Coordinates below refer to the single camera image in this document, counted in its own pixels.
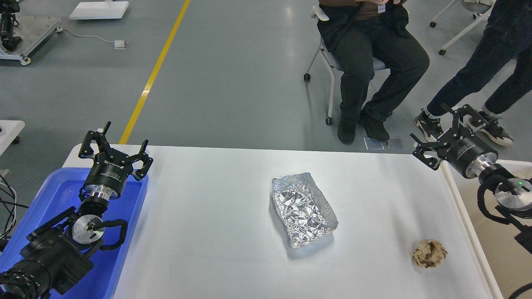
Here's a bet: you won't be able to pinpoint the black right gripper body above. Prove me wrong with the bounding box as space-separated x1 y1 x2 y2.
446 135 498 179

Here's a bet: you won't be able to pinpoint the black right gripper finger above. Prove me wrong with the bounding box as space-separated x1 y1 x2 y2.
441 104 490 137
410 133 453 171

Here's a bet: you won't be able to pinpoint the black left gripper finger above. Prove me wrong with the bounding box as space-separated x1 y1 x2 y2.
121 140 153 181
78 121 113 159

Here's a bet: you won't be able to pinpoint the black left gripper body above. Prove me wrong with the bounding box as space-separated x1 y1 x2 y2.
85 152 133 199

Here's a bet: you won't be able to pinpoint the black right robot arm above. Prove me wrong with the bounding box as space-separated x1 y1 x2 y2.
411 105 531 251

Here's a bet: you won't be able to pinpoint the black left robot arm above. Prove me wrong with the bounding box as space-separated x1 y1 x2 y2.
1 122 153 299

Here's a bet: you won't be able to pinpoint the blue plastic bin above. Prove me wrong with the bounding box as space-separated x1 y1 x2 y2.
0 167 149 299

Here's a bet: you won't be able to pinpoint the white side table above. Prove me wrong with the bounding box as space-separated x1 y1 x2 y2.
0 120 25 155

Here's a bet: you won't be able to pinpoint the standing person dark trousers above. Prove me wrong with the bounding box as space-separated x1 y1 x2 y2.
414 0 532 146

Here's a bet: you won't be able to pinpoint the crumpled brown paper ball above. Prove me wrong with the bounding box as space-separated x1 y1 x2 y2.
412 240 448 268

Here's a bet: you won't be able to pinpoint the white plastic bin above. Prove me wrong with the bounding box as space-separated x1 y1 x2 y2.
441 162 532 299

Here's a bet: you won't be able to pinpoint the seated person dark clothes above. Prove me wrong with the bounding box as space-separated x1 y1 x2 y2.
317 0 429 145

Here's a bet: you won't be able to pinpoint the metal wheeled platform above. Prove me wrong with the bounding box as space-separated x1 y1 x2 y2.
0 16 62 66

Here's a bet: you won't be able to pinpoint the aluminium foil tray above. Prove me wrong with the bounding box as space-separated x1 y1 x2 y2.
271 172 339 249

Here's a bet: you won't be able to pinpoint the white flat board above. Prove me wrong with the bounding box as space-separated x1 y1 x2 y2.
69 0 129 20

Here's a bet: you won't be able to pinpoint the black cables left edge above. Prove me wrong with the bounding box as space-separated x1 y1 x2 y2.
0 172 30 252

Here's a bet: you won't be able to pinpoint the white power adapter with cable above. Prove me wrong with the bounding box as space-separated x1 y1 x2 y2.
56 27 128 50

